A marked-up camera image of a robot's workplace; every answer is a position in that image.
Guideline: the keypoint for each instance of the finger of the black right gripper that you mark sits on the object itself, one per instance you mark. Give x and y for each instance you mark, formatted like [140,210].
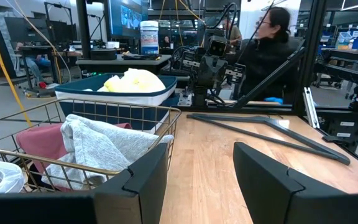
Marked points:
[218,73]
[205,73]

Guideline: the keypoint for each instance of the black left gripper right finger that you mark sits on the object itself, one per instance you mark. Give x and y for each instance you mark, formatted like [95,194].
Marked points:
[272,193]

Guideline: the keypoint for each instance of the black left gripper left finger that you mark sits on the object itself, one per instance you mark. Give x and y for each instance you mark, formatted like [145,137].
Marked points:
[141,193]

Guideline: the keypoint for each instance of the grey cloth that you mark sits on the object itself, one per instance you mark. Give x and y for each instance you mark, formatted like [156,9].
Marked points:
[104,143]

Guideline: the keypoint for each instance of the yellow cloth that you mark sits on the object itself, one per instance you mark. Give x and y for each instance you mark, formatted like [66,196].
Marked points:
[135,81]

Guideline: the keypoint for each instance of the black cloth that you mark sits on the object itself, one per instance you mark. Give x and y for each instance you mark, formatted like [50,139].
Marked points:
[40,175]

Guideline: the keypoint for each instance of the maroon cloth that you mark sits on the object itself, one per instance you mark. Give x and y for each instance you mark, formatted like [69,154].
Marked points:
[42,140]

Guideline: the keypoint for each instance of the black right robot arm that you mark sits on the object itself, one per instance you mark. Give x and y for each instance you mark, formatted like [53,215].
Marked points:
[201,95]

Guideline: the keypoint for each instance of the person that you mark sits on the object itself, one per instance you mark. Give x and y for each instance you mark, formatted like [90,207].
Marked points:
[39,62]
[269,62]
[235,34]

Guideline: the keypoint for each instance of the person's hand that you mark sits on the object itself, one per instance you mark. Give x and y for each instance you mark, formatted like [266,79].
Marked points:
[273,100]

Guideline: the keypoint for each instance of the grey clothes hanger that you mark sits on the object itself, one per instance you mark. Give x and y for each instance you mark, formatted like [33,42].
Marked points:
[306,144]

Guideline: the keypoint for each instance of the grey black work glove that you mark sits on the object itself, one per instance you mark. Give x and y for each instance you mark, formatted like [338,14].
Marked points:
[141,56]

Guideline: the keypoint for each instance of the white wipes canister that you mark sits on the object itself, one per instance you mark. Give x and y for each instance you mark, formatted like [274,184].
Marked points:
[149,37]

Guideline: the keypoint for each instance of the grey computer cart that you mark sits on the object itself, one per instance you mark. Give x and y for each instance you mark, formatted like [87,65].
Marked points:
[123,63]

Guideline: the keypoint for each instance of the black computer monitor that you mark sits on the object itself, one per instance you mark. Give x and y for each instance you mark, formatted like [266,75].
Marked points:
[126,17]

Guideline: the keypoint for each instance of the black desk monitor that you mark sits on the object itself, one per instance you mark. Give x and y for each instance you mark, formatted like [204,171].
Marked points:
[26,29]

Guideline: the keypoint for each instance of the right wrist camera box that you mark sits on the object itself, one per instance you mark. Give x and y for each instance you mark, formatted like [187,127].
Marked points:
[217,46]

